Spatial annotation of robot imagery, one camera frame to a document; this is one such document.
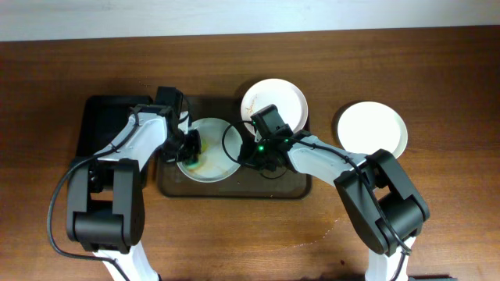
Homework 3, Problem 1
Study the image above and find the green yellow sponge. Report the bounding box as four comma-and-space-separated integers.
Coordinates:
184, 140, 208, 170

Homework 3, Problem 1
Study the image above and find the light blue plate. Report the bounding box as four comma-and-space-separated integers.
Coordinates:
177, 118, 243, 183

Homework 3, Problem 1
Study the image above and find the cream white plate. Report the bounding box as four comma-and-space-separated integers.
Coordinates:
336, 101, 409, 158

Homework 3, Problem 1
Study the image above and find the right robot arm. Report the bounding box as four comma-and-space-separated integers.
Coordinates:
237, 131, 430, 280

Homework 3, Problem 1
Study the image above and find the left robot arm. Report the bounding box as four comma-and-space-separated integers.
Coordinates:
63, 105, 200, 280

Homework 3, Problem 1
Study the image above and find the brown serving tray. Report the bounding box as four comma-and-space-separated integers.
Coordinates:
155, 96, 312, 200

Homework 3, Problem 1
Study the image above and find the black small tray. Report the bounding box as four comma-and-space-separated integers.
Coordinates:
70, 94, 157, 190

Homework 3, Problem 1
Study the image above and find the pink plate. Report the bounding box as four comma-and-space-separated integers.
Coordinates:
240, 78, 309, 133

